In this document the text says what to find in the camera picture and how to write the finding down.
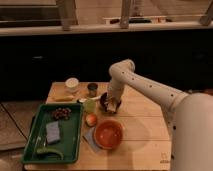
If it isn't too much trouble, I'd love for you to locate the red yellow apple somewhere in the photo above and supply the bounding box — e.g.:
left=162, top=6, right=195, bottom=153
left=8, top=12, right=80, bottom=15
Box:
left=85, top=114, right=97, bottom=127

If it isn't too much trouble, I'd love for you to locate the grey blue cloth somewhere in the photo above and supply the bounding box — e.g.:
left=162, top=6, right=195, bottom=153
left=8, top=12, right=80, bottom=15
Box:
left=83, top=127, right=100, bottom=152

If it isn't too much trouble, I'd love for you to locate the bunch of red grapes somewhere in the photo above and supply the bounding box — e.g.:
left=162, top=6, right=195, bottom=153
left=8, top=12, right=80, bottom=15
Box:
left=52, top=108, right=71, bottom=120

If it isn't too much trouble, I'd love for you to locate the white spoon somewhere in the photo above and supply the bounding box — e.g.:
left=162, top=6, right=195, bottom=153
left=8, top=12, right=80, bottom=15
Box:
left=77, top=96, right=101, bottom=103

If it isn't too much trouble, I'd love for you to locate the green plastic tray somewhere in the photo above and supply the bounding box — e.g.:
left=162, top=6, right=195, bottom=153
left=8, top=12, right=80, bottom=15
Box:
left=22, top=103, right=83, bottom=164

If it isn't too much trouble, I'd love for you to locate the green cucumber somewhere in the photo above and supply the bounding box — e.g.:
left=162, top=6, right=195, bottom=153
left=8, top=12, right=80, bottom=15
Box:
left=36, top=147, right=64, bottom=160

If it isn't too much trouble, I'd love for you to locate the white cup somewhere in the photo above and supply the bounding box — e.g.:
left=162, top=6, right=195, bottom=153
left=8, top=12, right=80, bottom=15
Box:
left=65, top=78, right=79, bottom=93

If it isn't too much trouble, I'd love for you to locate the purple bowl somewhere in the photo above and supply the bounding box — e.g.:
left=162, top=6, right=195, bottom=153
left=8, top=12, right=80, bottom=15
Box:
left=100, top=93, right=114, bottom=114

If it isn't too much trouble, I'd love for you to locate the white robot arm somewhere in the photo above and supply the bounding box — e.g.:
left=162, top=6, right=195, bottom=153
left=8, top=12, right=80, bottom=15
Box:
left=106, top=59, right=213, bottom=171

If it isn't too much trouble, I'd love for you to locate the light green cup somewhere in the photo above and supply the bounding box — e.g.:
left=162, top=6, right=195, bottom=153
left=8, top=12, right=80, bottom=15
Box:
left=83, top=100, right=96, bottom=113

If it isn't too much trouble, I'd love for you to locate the dark grey cup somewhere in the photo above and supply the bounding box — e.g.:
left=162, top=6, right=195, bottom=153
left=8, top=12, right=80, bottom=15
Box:
left=87, top=83, right=98, bottom=97

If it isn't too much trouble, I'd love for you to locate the grey blue sponge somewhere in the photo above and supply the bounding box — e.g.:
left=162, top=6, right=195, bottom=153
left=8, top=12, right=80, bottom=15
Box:
left=46, top=121, right=60, bottom=144

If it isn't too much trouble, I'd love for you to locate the orange bowl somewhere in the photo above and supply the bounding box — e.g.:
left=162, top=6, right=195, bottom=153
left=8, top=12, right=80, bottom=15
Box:
left=93, top=120, right=123, bottom=150

